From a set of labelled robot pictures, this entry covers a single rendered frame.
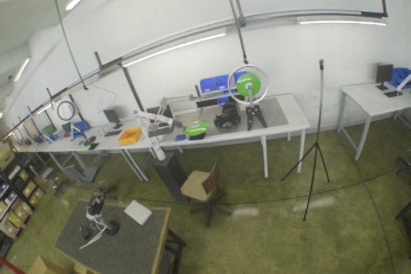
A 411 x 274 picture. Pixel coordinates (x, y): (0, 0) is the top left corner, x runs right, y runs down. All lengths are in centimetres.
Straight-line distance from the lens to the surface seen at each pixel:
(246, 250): 219
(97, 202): 157
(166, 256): 212
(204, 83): 277
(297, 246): 222
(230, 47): 260
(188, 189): 201
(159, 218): 148
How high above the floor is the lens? 212
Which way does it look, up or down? 29 degrees down
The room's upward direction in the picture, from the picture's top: 18 degrees counter-clockwise
